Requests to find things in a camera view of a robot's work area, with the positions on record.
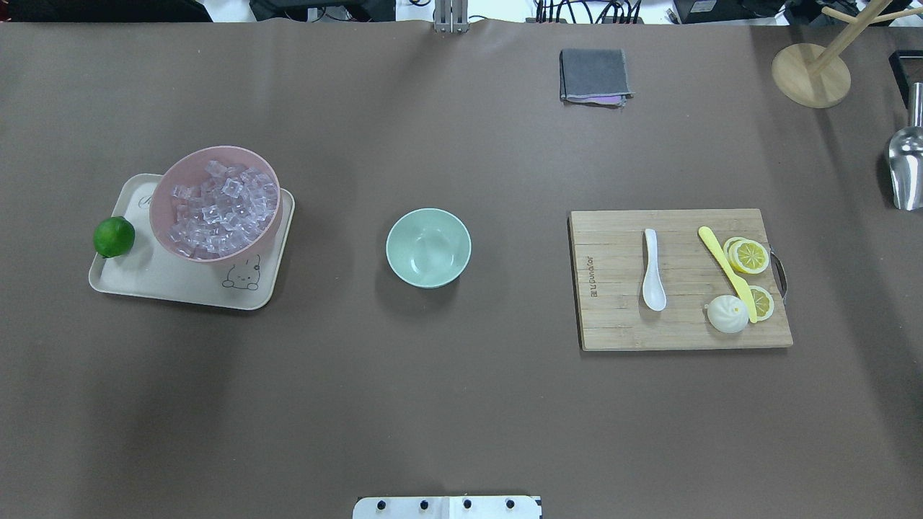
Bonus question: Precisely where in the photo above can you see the white ceramic spoon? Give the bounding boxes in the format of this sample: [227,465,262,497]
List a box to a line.
[642,228,667,311]

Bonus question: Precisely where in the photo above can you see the mint green bowl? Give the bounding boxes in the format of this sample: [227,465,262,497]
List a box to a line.
[385,208,472,289]

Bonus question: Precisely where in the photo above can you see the pink bowl of ice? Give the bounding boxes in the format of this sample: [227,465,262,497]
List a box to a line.
[149,146,286,265]

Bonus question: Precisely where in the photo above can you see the grey folded cloth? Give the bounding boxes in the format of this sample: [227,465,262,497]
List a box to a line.
[558,48,635,107]

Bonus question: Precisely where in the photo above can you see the bamboo cutting board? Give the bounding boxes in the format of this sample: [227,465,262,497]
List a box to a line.
[568,209,793,352]

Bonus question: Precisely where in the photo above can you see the white steamed bun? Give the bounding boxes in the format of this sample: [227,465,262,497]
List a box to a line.
[703,295,749,334]

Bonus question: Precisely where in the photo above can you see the yellow plastic knife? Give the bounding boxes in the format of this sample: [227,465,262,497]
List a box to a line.
[697,226,757,323]

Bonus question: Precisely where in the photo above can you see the upper lemon slices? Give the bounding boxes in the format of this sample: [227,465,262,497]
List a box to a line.
[723,236,770,275]

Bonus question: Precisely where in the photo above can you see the lower lemon slice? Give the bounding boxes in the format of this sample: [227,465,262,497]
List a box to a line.
[749,285,775,322]

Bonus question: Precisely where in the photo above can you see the beige rabbit tray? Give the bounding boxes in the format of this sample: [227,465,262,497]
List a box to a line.
[88,174,296,310]

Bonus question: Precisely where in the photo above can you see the green lime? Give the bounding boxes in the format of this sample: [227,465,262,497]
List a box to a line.
[92,216,136,257]

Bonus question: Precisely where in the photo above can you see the wooden mug tree stand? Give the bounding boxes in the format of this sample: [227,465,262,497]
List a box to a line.
[771,1,922,109]

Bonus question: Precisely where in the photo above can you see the metal scoop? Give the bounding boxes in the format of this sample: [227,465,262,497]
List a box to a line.
[887,82,922,211]

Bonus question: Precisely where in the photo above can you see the aluminium camera post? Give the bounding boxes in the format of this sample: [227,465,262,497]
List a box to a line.
[432,0,470,34]

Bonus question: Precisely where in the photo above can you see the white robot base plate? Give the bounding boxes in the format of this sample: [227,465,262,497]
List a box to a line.
[352,494,543,518]

